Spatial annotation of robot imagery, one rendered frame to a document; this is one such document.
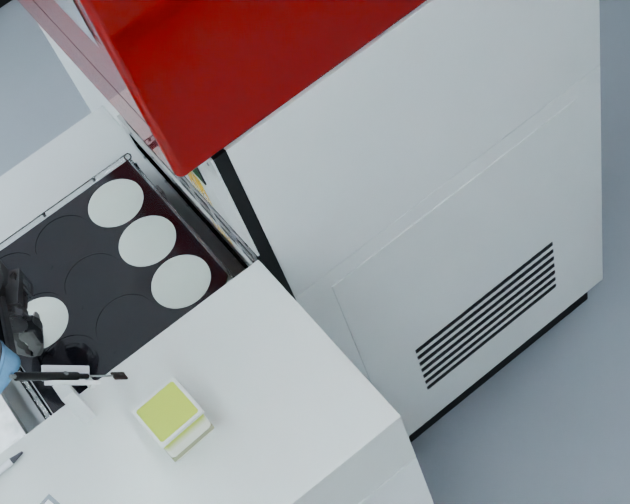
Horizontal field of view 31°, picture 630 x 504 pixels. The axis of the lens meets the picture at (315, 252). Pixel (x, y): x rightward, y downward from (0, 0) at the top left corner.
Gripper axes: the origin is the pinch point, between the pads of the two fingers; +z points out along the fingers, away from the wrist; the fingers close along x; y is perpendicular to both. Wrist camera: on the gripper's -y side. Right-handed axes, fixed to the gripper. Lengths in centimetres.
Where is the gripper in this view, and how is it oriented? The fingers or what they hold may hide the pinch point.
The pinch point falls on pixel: (34, 355)
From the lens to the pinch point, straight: 183.4
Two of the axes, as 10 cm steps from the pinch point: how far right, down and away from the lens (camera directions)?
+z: 2.2, 5.3, 8.2
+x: -9.7, 2.0, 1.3
